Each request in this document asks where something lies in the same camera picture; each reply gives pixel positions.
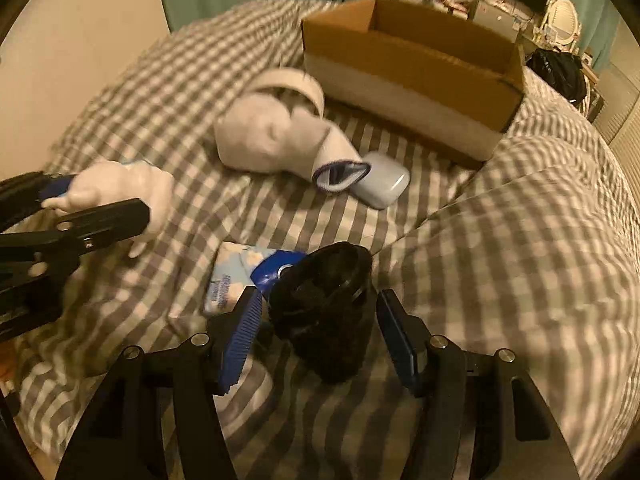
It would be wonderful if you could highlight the blue tissue pack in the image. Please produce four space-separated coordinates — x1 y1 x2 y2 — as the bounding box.
204 242 306 315

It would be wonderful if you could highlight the black round container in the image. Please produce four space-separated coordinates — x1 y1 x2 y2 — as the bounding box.
268 242 375 385

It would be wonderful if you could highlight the white knitted sock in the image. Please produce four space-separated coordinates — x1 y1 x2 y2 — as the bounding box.
215 92 371 193

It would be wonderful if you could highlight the white paper tape roll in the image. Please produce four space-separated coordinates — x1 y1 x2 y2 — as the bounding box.
245 67 326 117

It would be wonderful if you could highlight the checkered bed quilt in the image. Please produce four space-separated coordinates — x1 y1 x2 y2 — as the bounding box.
14 0 639 479

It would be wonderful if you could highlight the light blue earbuds case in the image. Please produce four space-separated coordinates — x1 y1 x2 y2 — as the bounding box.
349 152 410 210

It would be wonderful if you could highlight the brown cardboard box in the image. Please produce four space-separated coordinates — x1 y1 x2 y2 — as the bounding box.
302 0 525 167

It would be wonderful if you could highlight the white sliding wardrobe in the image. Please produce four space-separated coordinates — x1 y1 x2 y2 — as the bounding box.
589 19 640 176

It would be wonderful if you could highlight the black clothes pile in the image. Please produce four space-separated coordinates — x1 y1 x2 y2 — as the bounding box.
526 49 587 106

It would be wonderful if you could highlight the white vanity mirror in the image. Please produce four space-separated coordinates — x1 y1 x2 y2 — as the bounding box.
541 0 582 52

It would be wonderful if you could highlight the green curtain by wardrobe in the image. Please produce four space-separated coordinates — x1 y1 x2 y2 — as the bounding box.
570 0 620 73

